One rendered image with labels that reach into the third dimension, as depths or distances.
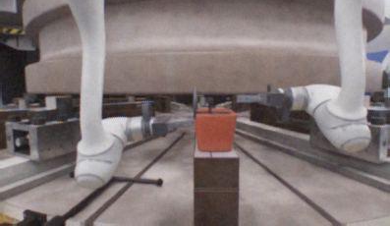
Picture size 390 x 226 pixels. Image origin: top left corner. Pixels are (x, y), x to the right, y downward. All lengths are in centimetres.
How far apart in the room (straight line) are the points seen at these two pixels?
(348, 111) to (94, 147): 73
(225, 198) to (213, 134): 20
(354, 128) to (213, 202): 46
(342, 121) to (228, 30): 101
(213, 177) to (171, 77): 82
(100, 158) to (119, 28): 120
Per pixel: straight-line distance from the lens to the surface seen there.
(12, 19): 469
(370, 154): 156
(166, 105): 469
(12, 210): 147
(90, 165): 64
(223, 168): 64
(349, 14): 72
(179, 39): 148
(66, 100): 171
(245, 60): 135
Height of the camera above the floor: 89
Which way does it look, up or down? 5 degrees down
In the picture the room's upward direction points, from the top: straight up
